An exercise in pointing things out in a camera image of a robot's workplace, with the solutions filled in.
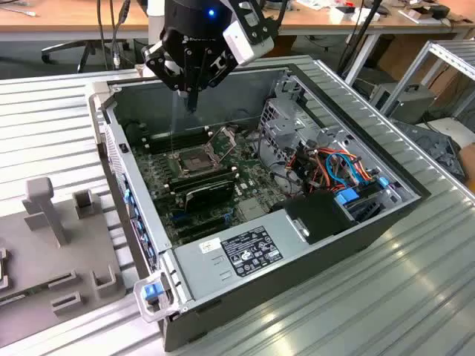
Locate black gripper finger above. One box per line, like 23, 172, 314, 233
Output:
142, 40, 194, 113
192, 49, 240, 113

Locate CPU socket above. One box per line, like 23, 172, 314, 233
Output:
176, 146, 219, 177

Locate black RAM slot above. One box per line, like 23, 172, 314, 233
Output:
170, 173, 238, 194
142, 125, 209, 146
147, 133, 211, 155

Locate metal disk bay cage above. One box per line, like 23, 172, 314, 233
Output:
258, 96, 328, 168

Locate office chair base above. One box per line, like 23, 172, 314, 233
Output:
40, 39, 98, 74

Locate green motherboard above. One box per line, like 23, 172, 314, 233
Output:
128, 122, 286, 246

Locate silver chipset heatsink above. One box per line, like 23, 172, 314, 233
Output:
237, 198, 270, 220

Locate black tripod legs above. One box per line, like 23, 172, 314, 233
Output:
336, 0, 384, 77

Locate black expansion slot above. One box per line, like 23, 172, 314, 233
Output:
177, 217, 229, 239

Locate wooden desk with clutter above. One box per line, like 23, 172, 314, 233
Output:
277, 0, 475, 37

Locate blue disk carrier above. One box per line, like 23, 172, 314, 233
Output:
333, 187, 361, 205

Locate black plastic shroud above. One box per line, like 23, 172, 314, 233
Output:
284, 192, 359, 245

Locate grey metal box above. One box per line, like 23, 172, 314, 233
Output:
370, 83, 436, 125

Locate silver power supply with label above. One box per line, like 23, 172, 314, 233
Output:
173, 214, 309, 302

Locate grey parts rack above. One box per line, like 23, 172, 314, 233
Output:
0, 177, 129, 349

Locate black plastic panel pile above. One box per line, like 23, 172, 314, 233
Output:
392, 120, 465, 183

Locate blue case latch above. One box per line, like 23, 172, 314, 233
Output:
142, 283, 165, 302

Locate open grey PC case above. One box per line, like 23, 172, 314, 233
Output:
84, 55, 433, 353

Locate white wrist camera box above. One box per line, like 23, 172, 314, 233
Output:
222, 20, 276, 67

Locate hanging black cables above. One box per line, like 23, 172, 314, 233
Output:
96, 0, 131, 72

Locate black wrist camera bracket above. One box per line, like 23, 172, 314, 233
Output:
228, 0, 280, 47

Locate metal socket cover frame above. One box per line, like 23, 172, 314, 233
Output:
203, 125, 239, 159

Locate blue wire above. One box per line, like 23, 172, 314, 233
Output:
325, 152, 364, 187

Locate aluminium profile frame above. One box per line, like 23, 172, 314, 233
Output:
377, 39, 475, 116

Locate clear plastic case handle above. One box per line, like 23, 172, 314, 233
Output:
133, 271, 176, 324

